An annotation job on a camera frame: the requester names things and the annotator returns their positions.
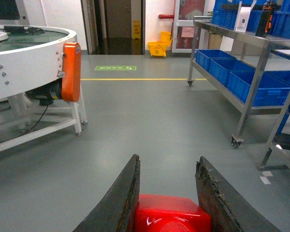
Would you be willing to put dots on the yellow wet floor sign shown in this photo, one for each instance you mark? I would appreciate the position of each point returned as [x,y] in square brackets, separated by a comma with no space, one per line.
[136,31]

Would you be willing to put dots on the yellow mop bucket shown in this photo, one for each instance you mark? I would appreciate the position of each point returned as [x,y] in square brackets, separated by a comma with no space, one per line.
[159,48]

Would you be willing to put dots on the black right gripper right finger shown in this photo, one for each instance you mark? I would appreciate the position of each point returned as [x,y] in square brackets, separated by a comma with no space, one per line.
[229,210]

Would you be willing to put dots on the steel flow rack shelf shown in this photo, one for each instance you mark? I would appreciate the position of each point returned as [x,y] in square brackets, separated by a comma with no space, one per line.
[278,141]

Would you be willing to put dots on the orange motor cover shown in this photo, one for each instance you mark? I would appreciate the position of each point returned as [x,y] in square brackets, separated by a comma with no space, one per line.
[70,88]

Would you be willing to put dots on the white round conveyor table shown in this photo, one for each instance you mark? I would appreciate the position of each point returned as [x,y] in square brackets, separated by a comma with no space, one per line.
[31,63]

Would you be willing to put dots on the red toy block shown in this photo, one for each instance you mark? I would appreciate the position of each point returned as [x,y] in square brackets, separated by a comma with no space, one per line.
[159,213]

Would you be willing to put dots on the white carton box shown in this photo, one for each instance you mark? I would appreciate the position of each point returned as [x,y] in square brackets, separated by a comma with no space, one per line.
[242,19]

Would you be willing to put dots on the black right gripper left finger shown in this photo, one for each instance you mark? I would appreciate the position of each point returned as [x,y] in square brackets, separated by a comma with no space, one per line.
[116,210]

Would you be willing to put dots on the black orange bottle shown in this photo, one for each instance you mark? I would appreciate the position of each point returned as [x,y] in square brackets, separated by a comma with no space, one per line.
[265,22]

